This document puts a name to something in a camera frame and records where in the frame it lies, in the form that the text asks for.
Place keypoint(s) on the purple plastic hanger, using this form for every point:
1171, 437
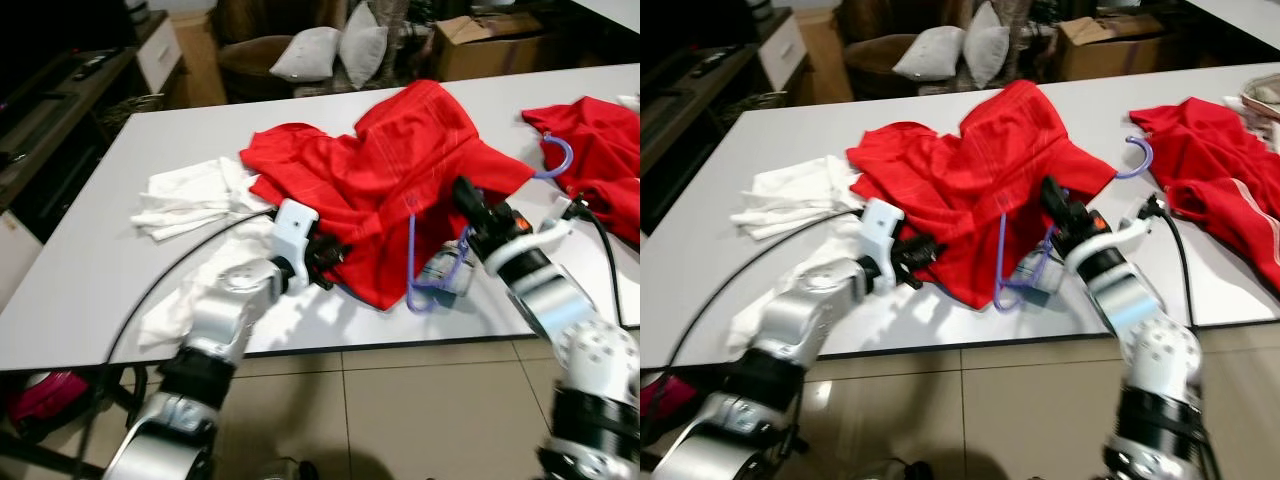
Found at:
569, 155
1149, 155

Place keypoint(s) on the red white jersey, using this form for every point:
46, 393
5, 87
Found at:
600, 140
1200, 150

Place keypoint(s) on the white folded cloth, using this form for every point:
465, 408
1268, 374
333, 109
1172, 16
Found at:
190, 195
790, 195

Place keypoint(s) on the magenta bag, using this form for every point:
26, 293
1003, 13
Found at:
655, 395
45, 395

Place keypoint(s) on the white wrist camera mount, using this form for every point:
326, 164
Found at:
295, 230
883, 230
1110, 243
530, 238

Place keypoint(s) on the white table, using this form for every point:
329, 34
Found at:
100, 250
790, 130
620, 10
1250, 15

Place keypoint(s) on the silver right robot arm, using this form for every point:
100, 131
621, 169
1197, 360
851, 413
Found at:
1130, 300
545, 300

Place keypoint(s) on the open cardboard box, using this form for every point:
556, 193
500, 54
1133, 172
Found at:
490, 55
1110, 55

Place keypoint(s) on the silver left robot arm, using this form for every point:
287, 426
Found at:
230, 310
815, 310

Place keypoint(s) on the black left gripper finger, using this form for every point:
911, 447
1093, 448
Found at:
918, 281
340, 252
332, 281
932, 249

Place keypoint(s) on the dark console white drawers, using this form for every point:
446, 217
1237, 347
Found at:
785, 50
158, 55

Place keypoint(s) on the grey square pillow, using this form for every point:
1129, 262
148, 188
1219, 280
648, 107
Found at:
305, 55
362, 45
930, 52
985, 45

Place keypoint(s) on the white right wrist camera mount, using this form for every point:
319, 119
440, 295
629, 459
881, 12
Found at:
1110, 243
530, 238

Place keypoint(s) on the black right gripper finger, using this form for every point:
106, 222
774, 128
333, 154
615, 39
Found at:
468, 205
1055, 206
479, 200
1066, 201

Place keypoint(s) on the brown armchair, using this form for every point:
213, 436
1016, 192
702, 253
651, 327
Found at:
865, 70
240, 70

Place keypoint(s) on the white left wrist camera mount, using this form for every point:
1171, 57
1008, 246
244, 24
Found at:
295, 230
883, 230

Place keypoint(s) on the beige crumpled garment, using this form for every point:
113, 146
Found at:
1262, 95

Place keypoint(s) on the plain red t-shirt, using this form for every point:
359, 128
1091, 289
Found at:
400, 150
1000, 150

